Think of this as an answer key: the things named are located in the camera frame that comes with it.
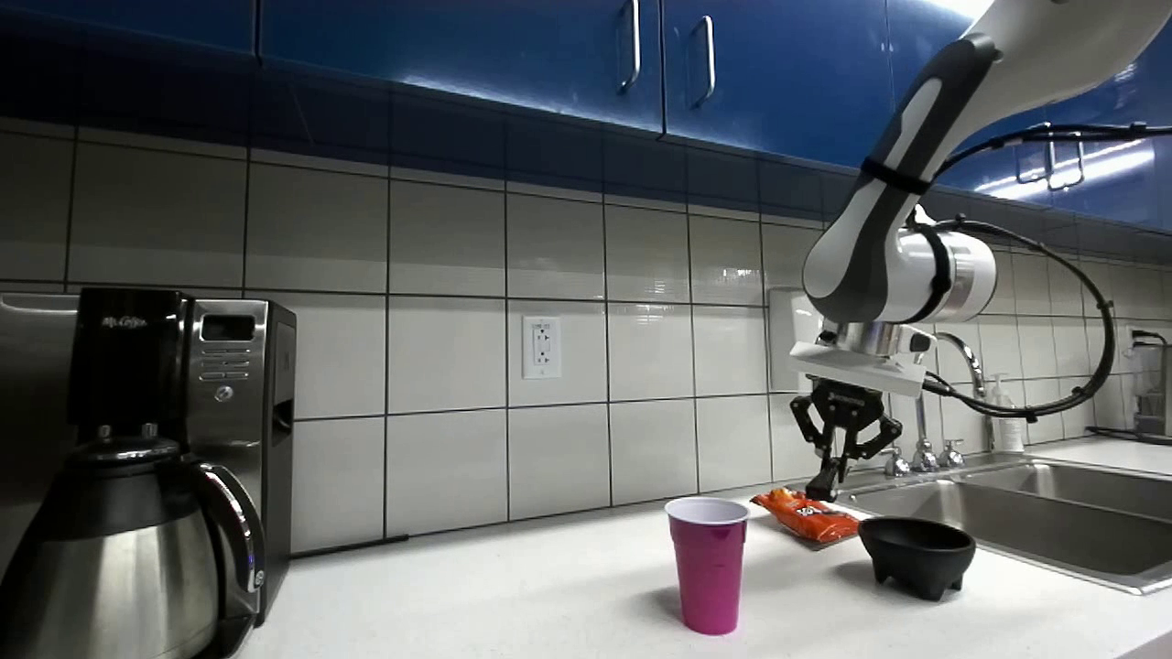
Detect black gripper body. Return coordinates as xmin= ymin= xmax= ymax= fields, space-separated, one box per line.
xmin=789 ymin=379 xmax=907 ymax=474

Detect black footed bowl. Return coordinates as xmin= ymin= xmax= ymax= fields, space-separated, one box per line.
xmin=857 ymin=513 xmax=980 ymax=603

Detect orange chip bag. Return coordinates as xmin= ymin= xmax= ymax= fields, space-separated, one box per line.
xmin=752 ymin=483 xmax=865 ymax=549

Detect chrome sink faucet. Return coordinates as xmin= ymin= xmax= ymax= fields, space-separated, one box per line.
xmin=931 ymin=325 xmax=997 ymax=474

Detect purple plastic cup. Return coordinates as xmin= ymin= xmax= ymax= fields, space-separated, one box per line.
xmin=664 ymin=493 xmax=754 ymax=637

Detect stainless steel double sink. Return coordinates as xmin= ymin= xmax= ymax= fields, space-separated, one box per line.
xmin=840 ymin=449 xmax=1172 ymax=602

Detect clear pump soap bottle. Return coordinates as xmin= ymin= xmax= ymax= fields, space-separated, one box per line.
xmin=1127 ymin=325 xmax=1172 ymax=448

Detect black silver coffee maker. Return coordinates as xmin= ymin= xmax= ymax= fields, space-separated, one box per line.
xmin=65 ymin=285 xmax=301 ymax=597

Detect stainless steel coffee carafe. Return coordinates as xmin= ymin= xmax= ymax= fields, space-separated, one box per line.
xmin=0 ymin=440 xmax=267 ymax=659

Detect stainless steel appliance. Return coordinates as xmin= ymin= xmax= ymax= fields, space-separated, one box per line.
xmin=0 ymin=291 xmax=79 ymax=571

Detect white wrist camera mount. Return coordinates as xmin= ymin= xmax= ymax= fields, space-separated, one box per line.
xmin=785 ymin=324 xmax=938 ymax=399

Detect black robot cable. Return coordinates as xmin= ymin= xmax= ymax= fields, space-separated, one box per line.
xmin=920 ymin=121 xmax=1172 ymax=425

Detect white wall power outlet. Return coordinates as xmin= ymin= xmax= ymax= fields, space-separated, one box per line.
xmin=520 ymin=310 xmax=569 ymax=386

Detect silver cabinet door handle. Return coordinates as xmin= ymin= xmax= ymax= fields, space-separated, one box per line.
xmin=619 ymin=0 xmax=647 ymax=97
xmin=692 ymin=10 xmax=723 ymax=109

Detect blue wall cabinets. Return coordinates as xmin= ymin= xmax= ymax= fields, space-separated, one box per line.
xmin=0 ymin=0 xmax=1172 ymax=235

